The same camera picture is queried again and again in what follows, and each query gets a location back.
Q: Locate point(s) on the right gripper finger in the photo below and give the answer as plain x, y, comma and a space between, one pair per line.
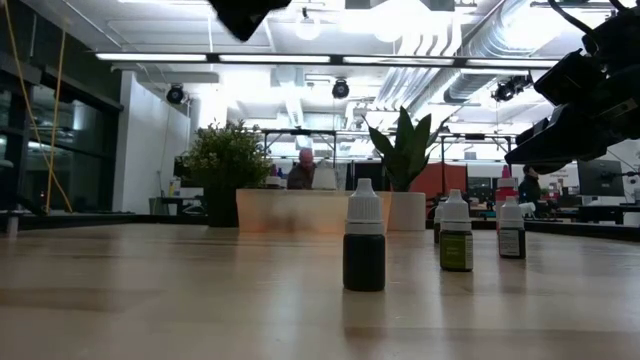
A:
547, 159
590, 130

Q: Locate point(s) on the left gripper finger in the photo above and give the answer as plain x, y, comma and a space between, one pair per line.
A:
245, 17

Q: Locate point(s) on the small dark purple dropper bottle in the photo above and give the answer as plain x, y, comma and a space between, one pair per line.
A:
512, 242

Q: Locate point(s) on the small white-labelled dropper bottle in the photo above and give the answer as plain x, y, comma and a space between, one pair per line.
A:
437, 215

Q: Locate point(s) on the small olive-labelled dropper bottle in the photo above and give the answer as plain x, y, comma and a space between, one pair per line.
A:
456, 250

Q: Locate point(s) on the large blue food coloring bottle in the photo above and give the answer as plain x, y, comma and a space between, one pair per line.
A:
281, 175

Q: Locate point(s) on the small red dropper bottle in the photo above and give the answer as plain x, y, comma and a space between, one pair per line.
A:
364, 260

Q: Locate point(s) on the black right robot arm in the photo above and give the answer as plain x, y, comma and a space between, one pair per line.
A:
620, 25

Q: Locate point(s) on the large pink food coloring bottle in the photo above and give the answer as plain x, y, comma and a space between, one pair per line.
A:
506, 187

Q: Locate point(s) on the large purple food coloring bottle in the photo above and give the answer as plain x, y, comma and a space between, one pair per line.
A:
273, 175

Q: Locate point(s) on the person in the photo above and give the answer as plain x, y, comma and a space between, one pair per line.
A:
301, 177
529, 189

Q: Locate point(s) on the black monitor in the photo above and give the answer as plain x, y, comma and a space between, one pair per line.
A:
600, 177

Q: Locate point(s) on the long white light bar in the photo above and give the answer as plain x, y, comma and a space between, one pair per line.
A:
275, 58

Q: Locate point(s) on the white globe lamp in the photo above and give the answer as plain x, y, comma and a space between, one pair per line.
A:
307, 27

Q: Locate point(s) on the black desk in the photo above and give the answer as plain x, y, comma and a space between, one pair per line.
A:
600, 212

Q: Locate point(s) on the black ceiling spotlight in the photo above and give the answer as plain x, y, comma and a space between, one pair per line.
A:
340, 89
175, 94
511, 87

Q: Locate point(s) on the orange partition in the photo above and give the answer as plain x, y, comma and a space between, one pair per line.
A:
445, 180

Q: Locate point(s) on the bushy green potted plant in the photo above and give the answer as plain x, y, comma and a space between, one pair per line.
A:
227, 155

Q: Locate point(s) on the snake plant in white pot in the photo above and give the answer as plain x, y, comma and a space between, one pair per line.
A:
407, 210

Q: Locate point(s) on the orange translucent plastic bin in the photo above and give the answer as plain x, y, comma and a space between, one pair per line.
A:
310, 212

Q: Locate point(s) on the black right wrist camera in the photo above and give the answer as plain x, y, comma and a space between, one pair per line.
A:
570, 75

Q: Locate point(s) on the black metal frame stand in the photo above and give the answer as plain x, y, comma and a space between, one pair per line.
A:
300, 132
475, 136

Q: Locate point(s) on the silver ventilation duct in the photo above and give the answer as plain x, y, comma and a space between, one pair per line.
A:
480, 45

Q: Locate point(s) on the grey post stub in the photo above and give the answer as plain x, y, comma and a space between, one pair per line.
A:
12, 223

